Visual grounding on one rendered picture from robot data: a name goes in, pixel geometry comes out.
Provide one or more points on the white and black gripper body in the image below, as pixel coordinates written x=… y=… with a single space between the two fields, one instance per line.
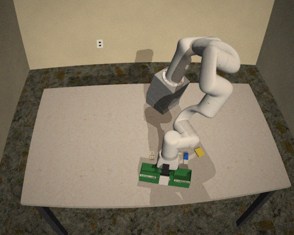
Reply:
x=173 y=164

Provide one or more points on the green divided tray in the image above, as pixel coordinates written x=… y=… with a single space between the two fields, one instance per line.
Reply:
x=178 y=178

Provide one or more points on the white domino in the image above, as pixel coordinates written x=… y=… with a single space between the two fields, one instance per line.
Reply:
x=152 y=157

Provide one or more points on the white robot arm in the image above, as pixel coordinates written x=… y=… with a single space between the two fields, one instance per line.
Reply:
x=215 y=54

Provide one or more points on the yellow block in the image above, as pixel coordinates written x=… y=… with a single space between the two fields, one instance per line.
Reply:
x=199 y=152

